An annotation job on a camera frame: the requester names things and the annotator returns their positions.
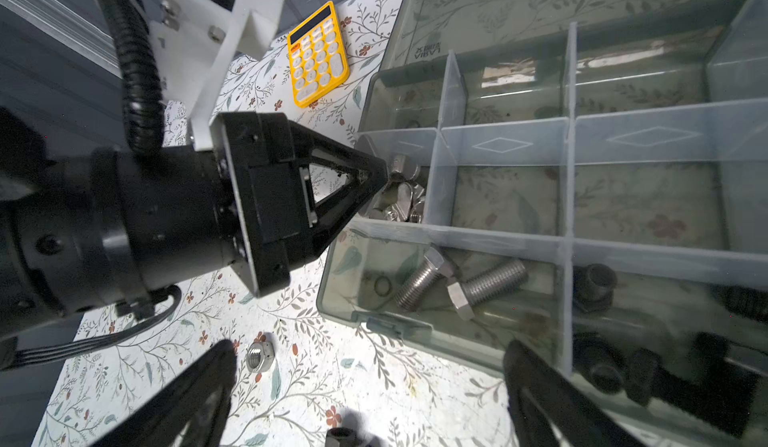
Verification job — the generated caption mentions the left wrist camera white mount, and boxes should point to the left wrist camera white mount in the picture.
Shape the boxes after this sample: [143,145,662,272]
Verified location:
[95,0,285,156]

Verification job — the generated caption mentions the green transparent compartment organizer box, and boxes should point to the green transparent compartment organizer box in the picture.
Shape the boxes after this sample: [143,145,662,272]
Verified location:
[318,0,767,446]

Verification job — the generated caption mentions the silver hex bolt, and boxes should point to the silver hex bolt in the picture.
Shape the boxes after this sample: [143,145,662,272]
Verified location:
[447,259,529,321]
[395,245,458,312]

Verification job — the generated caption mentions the black nuts cluster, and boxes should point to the black nuts cluster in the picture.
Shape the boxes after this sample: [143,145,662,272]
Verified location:
[324,427,362,447]

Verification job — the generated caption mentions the floral patterned table mat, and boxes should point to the floral patterned table mat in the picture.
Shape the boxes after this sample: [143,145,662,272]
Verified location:
[22,0,518,446]

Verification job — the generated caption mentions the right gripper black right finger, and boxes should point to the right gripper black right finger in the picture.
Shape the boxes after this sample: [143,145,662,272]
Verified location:
[503,340,641,446]

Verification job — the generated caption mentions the black bolts in box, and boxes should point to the black bolts in box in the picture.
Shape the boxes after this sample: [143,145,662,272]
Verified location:
[573,264,767,446]

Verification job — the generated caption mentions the yellow calculator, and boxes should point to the yellow calculator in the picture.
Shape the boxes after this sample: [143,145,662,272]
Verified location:
[287,1,349,108]

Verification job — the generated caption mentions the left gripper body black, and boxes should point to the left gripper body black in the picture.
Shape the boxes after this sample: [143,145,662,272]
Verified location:
[1,110,237,339]

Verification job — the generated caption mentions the pile of screws and wingnuts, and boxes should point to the pile of screws and wingnuts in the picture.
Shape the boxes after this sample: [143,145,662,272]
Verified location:
[361,154,426,224]

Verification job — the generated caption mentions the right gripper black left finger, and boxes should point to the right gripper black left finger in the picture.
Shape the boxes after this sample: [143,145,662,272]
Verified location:
[95,339,237,446]

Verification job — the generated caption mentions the silver hex nut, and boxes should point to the silver hex nut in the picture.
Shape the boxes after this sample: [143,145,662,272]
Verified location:
[245,340,275,374]

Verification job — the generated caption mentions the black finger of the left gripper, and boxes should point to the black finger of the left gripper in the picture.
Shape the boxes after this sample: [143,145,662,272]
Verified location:
[211,112,388,297]

